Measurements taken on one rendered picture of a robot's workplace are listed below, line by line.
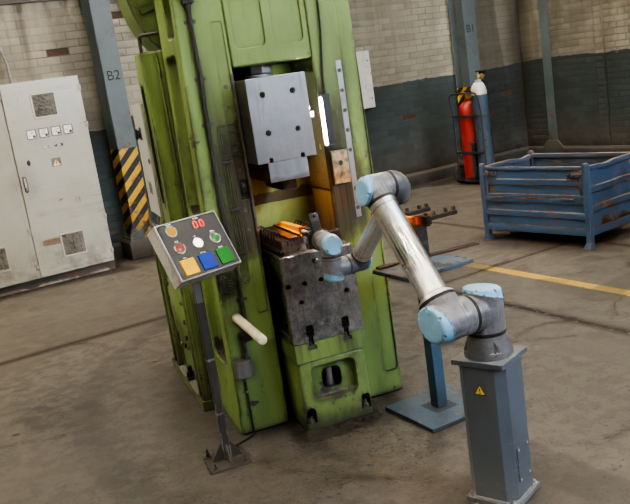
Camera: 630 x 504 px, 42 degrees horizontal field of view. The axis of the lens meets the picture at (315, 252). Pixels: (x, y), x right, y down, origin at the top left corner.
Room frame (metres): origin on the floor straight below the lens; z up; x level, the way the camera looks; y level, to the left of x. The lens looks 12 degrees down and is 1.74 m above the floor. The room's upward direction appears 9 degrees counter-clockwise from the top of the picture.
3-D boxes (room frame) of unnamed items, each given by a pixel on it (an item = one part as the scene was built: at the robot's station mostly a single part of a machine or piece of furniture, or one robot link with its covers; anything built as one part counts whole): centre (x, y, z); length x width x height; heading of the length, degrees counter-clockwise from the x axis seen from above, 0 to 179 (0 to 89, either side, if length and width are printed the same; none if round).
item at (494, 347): (3.00, -0.61, 0.65); 0.19 x 0.19 x 0.10
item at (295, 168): (4.12, 0.13, 1.32); 0.42 x 0.20 x 0.10; 19
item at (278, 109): (4.13, 0.09, 1.56); 0.42 x 0.39 x 0.40; 19
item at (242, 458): (3.67, 0.57, 0.05); 0.22 x 0.22 x 0.09; 19
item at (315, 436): (3.88, 0.05, 0.01); 0.58 x 0.39 x 0.01; 109
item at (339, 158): (4.15, -0.19, 1.27); 0.09 x 0.02 x 0.17; 109
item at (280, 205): (4.44, 0.19, 1.37); 0.41 x 0.10 x 0.91; 109
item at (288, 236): (4.12, 0.13, 0.96); 0.42 x 0.20 x 0.09; 19
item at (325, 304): (4.15, 0.08, 0.69); 0.56 x 0.38 x 0.45; 19
